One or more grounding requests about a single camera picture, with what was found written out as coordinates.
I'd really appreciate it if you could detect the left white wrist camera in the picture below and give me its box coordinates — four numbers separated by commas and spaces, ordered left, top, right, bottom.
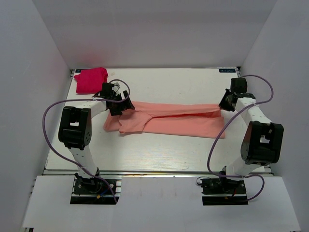
113, 83, 120, 92

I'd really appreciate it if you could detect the folded magenta t shirt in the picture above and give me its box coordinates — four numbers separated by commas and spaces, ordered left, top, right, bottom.
74, 67, 108, 94

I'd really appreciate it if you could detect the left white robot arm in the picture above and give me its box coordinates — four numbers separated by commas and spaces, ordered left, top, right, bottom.
58, 79, 135, 193

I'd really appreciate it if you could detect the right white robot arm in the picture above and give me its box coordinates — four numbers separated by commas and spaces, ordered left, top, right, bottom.
218, 77, 284, 193

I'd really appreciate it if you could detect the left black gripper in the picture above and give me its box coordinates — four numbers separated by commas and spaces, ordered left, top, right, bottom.
109, 90, 134, 116

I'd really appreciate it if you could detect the salmon pink t shirt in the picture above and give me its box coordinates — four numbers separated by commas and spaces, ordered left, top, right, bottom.
103, 101, 225, 138

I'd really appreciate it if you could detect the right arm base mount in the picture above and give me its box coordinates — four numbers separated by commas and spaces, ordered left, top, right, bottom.
196, 176, 248, 206

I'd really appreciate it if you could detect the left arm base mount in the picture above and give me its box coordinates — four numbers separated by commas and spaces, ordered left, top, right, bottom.
70, 177, 121, 205

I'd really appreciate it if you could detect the blue table label sticker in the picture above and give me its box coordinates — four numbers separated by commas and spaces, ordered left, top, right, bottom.
219, 69, 236, 73

